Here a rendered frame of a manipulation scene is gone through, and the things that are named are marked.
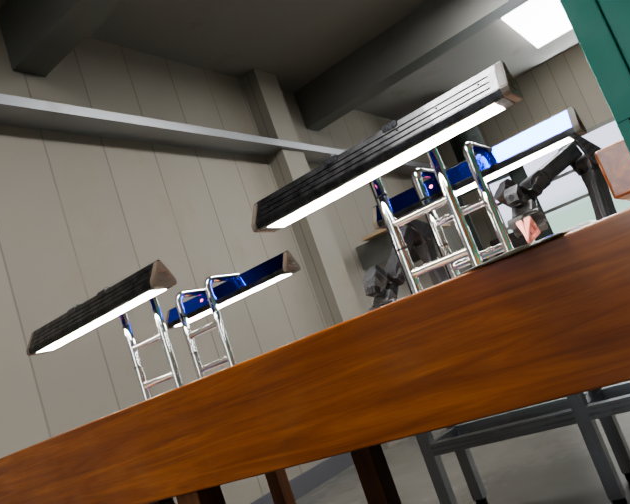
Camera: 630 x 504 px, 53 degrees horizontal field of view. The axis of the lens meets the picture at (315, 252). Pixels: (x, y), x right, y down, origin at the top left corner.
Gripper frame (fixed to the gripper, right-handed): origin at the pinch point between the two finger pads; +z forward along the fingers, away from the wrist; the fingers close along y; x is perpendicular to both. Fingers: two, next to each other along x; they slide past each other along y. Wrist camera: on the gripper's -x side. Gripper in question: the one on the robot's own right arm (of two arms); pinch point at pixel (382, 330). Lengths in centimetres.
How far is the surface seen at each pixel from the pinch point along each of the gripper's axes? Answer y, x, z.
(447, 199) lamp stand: 54, -47, 23
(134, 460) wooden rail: -6, -56, 79
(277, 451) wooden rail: 30, -52, 82
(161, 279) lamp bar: -19, -65, 29
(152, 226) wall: -182, -24, -142
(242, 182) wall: -182, 16, -241
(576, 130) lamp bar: 77, -29, -11
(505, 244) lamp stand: 54, -22, 13
